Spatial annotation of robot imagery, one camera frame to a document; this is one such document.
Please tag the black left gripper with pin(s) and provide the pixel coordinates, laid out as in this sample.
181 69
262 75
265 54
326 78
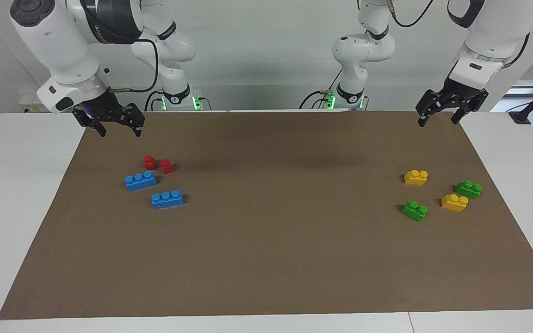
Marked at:
454 97

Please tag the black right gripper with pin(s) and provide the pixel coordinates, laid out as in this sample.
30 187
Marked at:
107 111

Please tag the blue three-stud brick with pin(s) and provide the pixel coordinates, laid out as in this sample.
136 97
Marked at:
140 181
167 200

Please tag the green two-stud brick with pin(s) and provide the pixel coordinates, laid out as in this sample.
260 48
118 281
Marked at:
468 190
414 212

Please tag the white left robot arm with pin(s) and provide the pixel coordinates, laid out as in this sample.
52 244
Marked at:
488 32

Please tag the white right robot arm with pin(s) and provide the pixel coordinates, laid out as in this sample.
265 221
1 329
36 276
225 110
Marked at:
58 41

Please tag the small red brick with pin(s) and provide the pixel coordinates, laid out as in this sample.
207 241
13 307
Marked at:
167 167
150 163

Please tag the yellow two-stud brick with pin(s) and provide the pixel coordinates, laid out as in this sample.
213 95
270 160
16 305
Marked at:
416 178
454 203

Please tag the white power strip box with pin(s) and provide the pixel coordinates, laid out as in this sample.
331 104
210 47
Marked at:
28 99

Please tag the brown paper mat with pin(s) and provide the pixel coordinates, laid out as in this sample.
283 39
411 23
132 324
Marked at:
271 240

